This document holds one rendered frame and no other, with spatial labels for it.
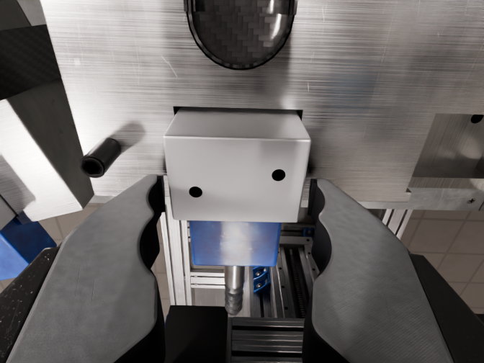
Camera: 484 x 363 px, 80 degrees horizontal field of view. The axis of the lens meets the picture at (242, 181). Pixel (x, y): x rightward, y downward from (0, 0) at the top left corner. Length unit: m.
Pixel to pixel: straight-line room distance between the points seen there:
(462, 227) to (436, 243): 0.13
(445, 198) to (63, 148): 0.30
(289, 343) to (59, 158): 0.47
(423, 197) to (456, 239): 1.40
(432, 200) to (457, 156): 0.11
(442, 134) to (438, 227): 1.41
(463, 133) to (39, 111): 0.24
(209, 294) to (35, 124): 1.17
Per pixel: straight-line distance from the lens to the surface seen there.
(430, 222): 1.55
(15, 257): 0.25
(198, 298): 1.34
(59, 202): 0.22
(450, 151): 0.20
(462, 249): 1.76
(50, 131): 0.21
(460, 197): 0.31
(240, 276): 0.17
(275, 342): 0.57
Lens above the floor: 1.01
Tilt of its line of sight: 59 degrees down
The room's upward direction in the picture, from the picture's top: 180 degrees clockwise
